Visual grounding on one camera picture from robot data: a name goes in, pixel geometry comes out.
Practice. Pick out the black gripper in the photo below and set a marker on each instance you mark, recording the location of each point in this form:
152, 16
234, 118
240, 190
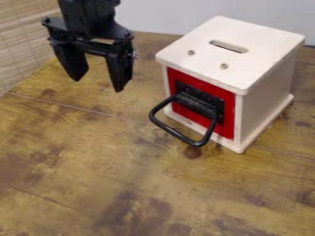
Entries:
88, 20

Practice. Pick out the red drawer front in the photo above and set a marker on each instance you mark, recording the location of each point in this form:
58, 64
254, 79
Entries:
216, 96

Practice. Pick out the white wooden box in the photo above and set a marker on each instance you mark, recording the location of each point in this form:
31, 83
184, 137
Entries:
246, 59

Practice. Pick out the black metal drawer handle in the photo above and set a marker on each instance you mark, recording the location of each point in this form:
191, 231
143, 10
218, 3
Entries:
184, 120

